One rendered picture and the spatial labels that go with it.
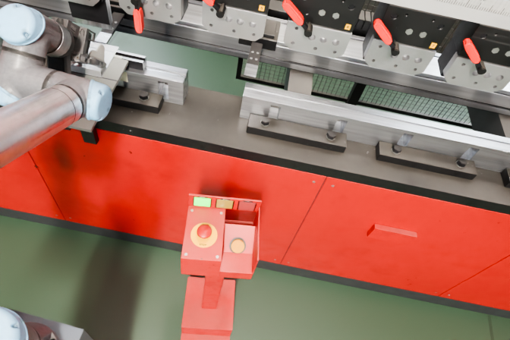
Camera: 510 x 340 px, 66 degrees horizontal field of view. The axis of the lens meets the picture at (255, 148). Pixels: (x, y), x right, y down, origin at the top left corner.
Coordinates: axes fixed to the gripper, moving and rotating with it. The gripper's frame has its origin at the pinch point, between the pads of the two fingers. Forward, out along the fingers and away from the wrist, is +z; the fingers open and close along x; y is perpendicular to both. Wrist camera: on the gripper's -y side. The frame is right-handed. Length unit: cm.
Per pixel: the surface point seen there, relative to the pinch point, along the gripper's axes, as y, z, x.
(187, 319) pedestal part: -87, 42, -37
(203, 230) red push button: -37, -6, -39
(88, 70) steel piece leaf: -2.0, -2.7, -0.8
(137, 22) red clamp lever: 10.9, -14.2, -15.0
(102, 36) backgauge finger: 9.4, 8.3, 1.7
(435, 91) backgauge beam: 17, 26, -105
